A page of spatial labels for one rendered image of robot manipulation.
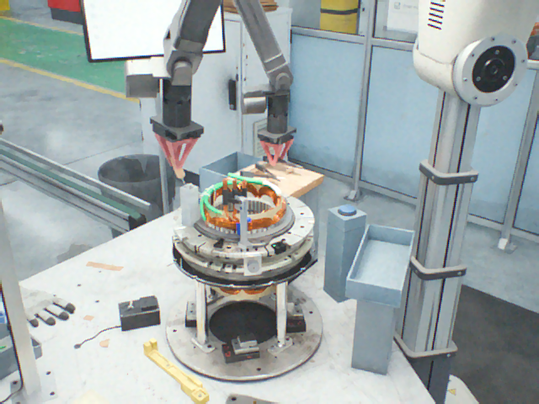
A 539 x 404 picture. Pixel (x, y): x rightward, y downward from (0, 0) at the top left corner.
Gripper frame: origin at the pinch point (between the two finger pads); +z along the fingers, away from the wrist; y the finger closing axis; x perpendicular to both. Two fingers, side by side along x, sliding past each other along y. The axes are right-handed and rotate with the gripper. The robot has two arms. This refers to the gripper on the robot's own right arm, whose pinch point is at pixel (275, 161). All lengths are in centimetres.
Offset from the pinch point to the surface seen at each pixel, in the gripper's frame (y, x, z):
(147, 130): -144, -216, 87
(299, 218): 24.9, 24.5, -1.2
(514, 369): -88, 63, 108
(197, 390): 57, 21, 28
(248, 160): -4.4, -13.6, 5.2
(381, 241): 11.9, 39.4, 5.6
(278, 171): 0.1, 0.9, 2.9
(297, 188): 6.2, 11.6, 2.5
